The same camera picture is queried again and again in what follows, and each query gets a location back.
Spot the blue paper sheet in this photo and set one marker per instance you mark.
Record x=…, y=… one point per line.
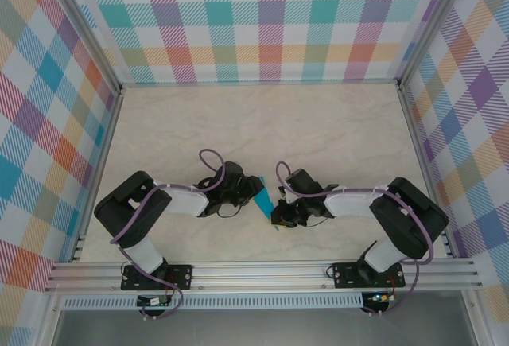
x=263, y=203

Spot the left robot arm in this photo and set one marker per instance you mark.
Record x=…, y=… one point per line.
x=127, y=211

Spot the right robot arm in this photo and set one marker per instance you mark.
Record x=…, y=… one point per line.
x=409, y=218

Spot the small circuit board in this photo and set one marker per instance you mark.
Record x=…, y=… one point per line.
x=379, y=297
x=153, y=301

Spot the wide aluminium mounting rail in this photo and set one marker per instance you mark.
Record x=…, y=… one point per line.
x=258, y=276

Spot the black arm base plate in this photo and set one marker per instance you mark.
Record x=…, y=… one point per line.
x=342, y=276
x=181, y=276

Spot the aluminium frame rail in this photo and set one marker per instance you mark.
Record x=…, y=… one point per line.
x=258, y=83
x=101, y=163
x=413, y=131

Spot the aluminium frame post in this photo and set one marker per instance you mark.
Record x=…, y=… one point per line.
x=91, y=28
x=430, y=28

